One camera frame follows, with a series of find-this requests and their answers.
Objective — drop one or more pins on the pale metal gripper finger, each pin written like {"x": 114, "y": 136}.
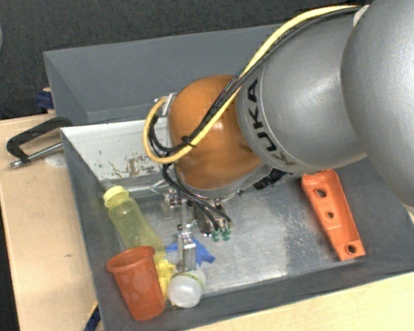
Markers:
{"x": 191, "y": 252}
{"x": 181, "y": 259}

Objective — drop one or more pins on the yellow plastic piece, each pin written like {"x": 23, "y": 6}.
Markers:
{"x": 165, "y": 273}

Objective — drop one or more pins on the white plastic bottle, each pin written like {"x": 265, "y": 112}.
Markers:
{"x": 185, "y": 291}

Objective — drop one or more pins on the orange plastic cup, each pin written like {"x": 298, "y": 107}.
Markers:
{"x": 138, "y": 283}

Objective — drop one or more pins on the grey metal bin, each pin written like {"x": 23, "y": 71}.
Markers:
{"x": 259, "y": 238}

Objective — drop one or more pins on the yellow clear plastic bottle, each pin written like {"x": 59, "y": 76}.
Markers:
{"x": 131, "y": 221}

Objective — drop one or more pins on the orange flat block with holes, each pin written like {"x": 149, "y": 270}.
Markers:
{"x": 332, "y": 214}

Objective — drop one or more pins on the pale wood flat board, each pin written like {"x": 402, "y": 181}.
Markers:
{"x": 40, "y": 230}

